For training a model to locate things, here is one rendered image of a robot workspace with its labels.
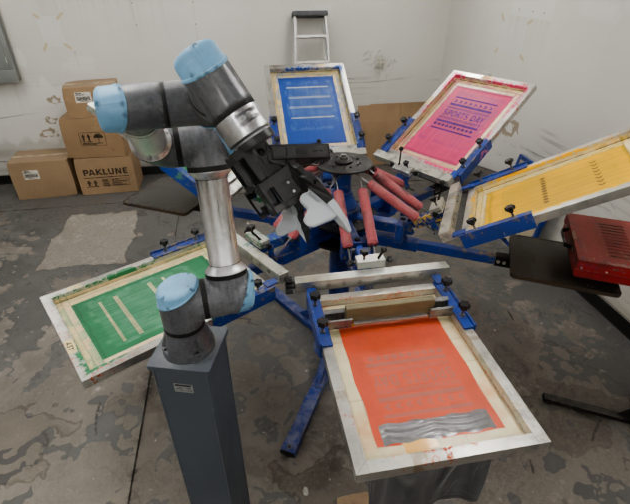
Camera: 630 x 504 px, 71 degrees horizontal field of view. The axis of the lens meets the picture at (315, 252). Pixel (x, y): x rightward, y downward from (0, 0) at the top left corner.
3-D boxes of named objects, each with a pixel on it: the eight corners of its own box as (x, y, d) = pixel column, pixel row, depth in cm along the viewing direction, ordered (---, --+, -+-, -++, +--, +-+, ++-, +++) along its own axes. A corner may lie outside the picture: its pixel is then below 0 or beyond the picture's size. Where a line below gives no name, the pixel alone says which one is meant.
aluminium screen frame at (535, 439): (548, 449, 130) (551, 441, 128) (355, 483, 122) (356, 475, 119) (439, 288, 195) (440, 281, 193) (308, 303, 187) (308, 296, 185)
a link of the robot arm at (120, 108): (127, 129, 114) (84, 65, 67) (171, 125, 117) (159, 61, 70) (136, 174, 116) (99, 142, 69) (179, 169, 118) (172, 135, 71)
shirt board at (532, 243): (600, 262, 228) (606, 249, 223) (616, 310, 196) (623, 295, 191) (351, 219, 266) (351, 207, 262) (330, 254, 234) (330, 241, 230)
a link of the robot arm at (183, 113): (164, 90, 79) (160, 70, 69) (227, 86, 82) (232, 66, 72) (172, 134, 80) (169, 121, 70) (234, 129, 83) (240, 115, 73)
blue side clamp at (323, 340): (332, 356, 163) (333, 342, 159) (319, 358, 162) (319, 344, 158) (318, 305, 188) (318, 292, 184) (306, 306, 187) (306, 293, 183)
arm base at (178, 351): (153, 362, 126) (146, 336, 121) (174, 326, 138) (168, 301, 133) (205, 367, 124) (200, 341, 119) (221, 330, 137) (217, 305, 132)
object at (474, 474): (482, 502, 160) (511, 428, 136) (361, 525, 153) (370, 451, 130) (478, 494, 162) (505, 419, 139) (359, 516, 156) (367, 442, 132)
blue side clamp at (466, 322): (473, 338, 171) (477, 324, 167) (461, 339, 170) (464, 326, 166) (441, 291, 196) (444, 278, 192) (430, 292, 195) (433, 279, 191)
